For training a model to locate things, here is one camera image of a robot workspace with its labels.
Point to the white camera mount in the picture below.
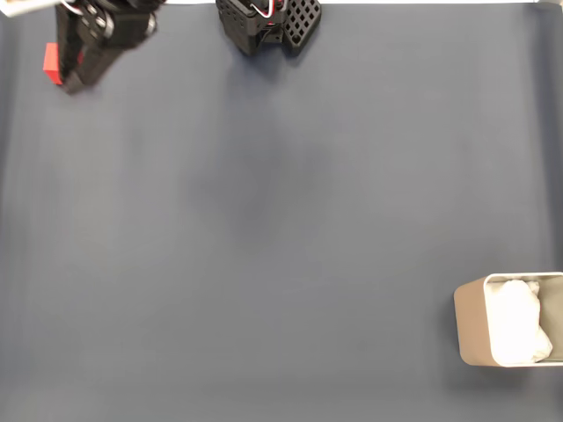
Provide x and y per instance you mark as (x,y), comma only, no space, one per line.
(26,9)

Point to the beige box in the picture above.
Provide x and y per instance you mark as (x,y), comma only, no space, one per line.
(473,325)

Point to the red cube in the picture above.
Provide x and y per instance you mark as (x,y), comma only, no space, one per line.
(50,63)

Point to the white crumpled paper wad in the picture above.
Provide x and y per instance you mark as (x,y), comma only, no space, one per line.
(514,325)

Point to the blue table mat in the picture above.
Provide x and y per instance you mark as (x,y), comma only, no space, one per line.
(220,220)

